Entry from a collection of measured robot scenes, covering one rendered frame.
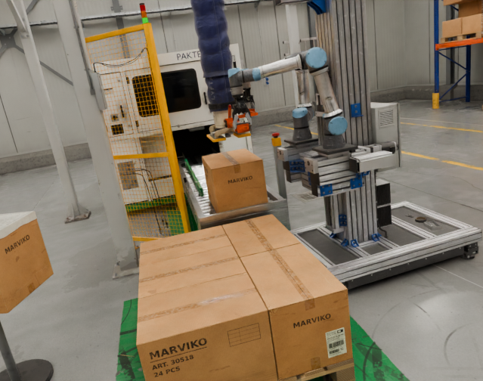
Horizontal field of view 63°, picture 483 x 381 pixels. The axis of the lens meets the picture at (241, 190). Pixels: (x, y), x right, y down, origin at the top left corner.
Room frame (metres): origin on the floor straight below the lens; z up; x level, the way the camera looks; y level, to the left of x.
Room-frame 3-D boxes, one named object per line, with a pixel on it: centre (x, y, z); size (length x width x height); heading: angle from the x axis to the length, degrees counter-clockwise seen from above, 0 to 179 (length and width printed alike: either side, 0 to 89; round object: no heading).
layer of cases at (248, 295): (2.15, 0.17, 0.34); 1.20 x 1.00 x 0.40; 11
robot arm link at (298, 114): (3.08, -0.54, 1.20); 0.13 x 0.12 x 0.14; 154
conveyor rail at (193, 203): (3.96, 0.54, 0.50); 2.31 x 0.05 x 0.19; 11
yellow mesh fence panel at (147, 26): (3.73, 0.90, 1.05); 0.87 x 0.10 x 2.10; 63
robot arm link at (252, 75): (2.51, -0.17, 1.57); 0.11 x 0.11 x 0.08; 86
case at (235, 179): (3.20, 0.05, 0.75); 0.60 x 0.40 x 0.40; 10
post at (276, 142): (3.53, -0.38, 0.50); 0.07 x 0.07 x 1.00; 11
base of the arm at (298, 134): (3.07, -0.54, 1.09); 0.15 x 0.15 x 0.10
